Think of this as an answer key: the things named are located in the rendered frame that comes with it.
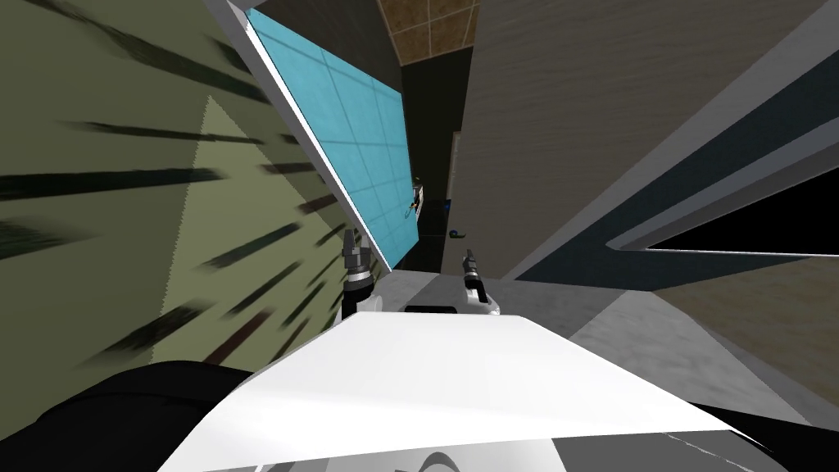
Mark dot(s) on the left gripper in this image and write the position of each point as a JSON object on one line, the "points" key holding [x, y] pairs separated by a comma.
{"points": [[356, 262]]}

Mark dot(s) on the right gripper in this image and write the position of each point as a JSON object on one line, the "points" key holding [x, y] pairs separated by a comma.
{"points": [[470, 267]]}

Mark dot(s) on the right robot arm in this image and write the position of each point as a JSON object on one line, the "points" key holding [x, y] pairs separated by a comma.
{"points": [[484, 303]]}

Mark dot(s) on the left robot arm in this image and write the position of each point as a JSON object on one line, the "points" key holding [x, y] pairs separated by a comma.
{"points": [[118, 419]]}

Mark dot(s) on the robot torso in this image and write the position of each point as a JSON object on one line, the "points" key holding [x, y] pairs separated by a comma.
{"points": [[419, 387]]}

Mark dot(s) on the grey-brown door leaf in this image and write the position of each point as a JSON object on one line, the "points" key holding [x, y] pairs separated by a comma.
{"points": [[557, 131]]}

